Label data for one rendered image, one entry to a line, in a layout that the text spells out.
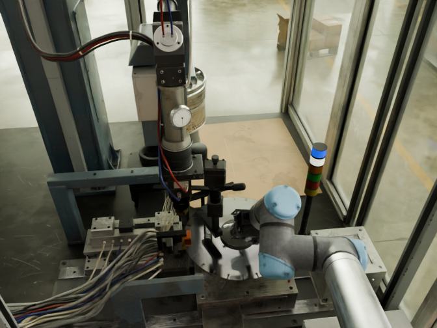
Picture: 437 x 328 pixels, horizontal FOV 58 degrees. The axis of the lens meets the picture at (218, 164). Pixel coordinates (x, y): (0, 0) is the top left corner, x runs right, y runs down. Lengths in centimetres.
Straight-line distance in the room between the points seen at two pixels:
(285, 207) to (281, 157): 102
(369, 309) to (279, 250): 23
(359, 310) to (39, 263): 113
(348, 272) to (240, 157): 115
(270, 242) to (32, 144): 152
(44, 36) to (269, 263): 97
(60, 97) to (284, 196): 91
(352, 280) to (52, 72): 111
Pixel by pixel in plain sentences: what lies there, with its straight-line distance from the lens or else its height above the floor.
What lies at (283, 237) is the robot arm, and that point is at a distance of 84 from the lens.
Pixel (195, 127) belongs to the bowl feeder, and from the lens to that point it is 173.
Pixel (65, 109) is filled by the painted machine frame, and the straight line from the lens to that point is 149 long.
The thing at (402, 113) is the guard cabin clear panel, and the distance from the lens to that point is 120.
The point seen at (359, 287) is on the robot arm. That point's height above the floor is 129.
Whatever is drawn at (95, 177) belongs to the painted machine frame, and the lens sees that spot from 132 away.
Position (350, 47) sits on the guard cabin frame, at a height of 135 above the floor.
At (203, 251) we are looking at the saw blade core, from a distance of 118.
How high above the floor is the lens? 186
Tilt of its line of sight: 38 degrees down
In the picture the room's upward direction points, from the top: straight up
